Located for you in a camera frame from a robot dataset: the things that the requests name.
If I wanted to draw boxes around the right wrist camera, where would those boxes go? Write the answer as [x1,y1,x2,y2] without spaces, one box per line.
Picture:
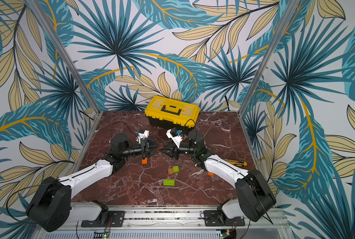
[166,127,183,148]

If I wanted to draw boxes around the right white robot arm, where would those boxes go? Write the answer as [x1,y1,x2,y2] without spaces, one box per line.
[160,128,277,223]

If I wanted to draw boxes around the green 2x4 brick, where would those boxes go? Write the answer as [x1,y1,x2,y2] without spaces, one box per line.
[163,179,175,186]

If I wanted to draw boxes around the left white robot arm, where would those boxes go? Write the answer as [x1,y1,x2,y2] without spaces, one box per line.
[26,133,163,232]

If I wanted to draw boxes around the aluminium front rail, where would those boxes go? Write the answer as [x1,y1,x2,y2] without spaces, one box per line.
[32,206,295,239]

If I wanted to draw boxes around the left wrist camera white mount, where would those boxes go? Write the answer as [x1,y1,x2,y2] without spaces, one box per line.
[135,129,149,143]

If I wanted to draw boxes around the yellow black toolbox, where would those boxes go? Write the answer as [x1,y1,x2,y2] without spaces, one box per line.
[144,96,200,134]

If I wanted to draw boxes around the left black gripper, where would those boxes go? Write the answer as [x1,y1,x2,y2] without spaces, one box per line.
[121,138,163,160]

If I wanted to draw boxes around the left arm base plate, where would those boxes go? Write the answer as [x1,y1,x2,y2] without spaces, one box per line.
[81,211,125,228]

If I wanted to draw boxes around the yellow utility knife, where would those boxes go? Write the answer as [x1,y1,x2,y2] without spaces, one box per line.
[225,159,247,167]

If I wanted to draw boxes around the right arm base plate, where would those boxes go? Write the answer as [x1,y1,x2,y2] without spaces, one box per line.
[202,210,245,227]

